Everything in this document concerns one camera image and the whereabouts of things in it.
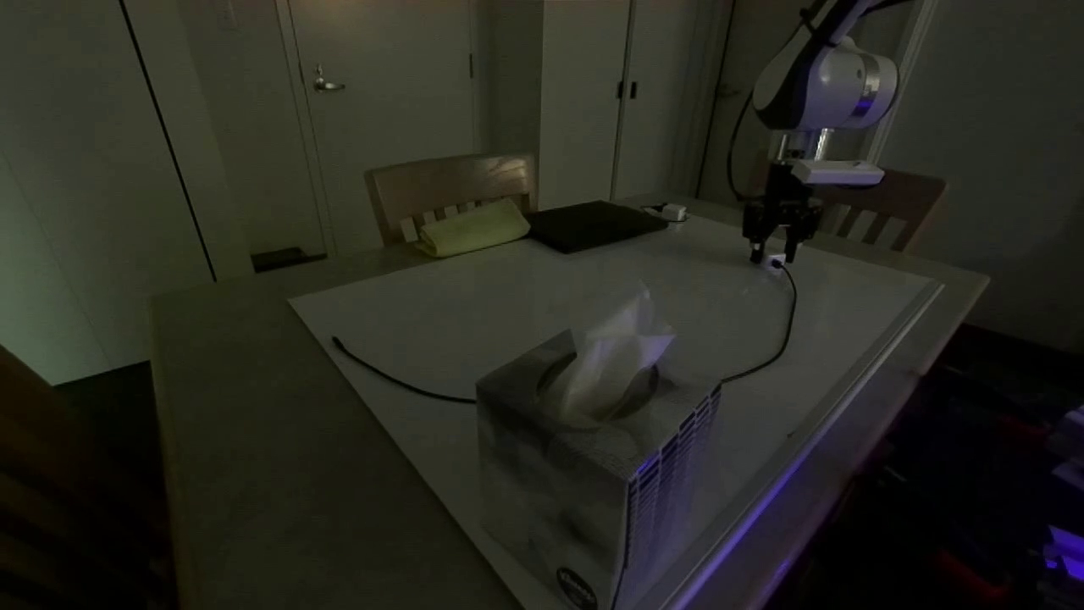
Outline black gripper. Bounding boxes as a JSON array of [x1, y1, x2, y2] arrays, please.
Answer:
[[743, 162, 823, 265]]

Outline black charging cable with plug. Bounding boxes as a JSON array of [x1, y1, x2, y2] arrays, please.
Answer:
[[328, 252, 802, 406]]

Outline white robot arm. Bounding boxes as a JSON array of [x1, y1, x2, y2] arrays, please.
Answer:
[[739, 0, 902, 265]]

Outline white table mat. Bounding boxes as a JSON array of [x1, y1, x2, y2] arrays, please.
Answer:
[[295, 221, 943, 610]]

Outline wooden chair at side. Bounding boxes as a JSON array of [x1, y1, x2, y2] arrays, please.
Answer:
[[764, 162, 949, 256]]

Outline black laptop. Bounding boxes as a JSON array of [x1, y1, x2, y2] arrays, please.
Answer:
[[528, 200, 663, 256]]

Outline white closet doors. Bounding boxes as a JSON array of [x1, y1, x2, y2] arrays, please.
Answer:
[[538, 0, 727, 207]]

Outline grey tissue box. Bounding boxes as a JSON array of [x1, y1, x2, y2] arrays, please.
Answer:
[[476, 292, 718, 610]]

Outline yellow folded cloth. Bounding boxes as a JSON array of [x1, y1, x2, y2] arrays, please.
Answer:
[[417, 200, 528, 257]]

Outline wooden chair near door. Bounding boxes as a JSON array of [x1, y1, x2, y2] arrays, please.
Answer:
[[365, 152, 538, 247]]

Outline door with metal handle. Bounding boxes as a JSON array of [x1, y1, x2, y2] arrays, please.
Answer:
[[282, 0, 476, 256]]

